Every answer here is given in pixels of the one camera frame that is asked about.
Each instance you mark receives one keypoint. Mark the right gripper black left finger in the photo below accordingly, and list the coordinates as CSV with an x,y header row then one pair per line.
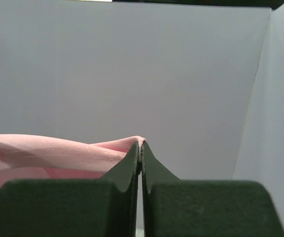
x,y
104,207

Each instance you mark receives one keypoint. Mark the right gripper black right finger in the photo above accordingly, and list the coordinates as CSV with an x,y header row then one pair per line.
x,y
203,208

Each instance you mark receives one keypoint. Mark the pink t shirt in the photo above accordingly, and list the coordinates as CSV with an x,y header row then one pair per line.
x,y
31,156

